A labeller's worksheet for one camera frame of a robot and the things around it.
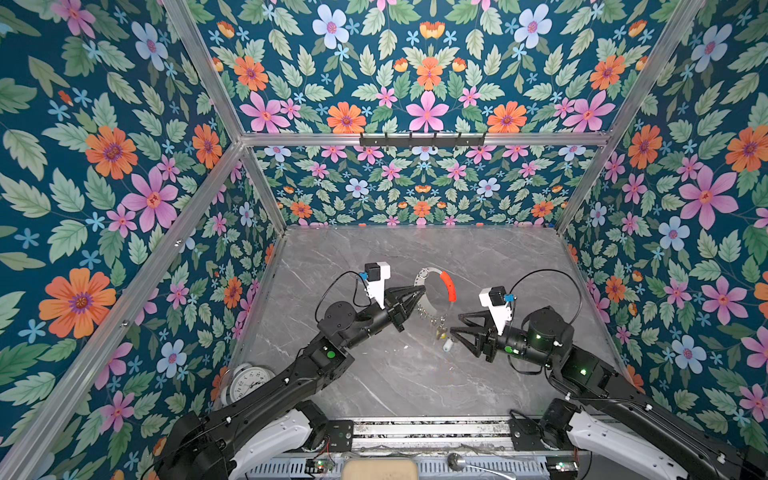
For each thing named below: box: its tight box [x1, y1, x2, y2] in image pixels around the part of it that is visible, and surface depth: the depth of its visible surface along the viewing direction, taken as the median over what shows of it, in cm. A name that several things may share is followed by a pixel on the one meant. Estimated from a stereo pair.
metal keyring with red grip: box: [414, 266, 457, 324], surface depth 66 cm
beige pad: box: [342, 458, 419, 480], surface depth 68 cm
